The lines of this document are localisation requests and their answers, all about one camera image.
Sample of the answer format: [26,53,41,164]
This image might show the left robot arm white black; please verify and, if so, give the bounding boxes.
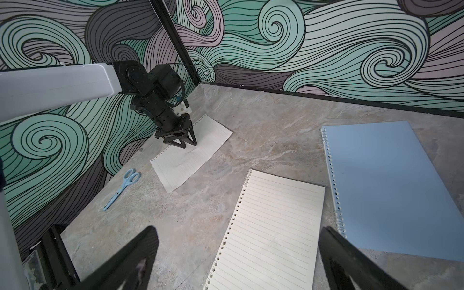
[1,60,197,149]

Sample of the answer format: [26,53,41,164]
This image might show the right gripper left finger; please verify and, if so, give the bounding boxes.
[74,226,159,290]

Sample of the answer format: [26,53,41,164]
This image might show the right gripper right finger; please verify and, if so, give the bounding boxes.
[319,227,405,290]

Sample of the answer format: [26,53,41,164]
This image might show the light blue scissors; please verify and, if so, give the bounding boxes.
[103,169,141,211]

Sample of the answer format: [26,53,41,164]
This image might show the torn lined paper page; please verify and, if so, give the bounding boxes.
[151,115,232,193]

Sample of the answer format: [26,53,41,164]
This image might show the cream lined spiral notebook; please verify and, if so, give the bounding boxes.
[203,169,325,290]

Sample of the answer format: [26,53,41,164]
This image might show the light blue spiral notebook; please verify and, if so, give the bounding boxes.
[321,121,464,261]

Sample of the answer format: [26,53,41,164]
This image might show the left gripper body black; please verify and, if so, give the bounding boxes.
[129,64,192,140]

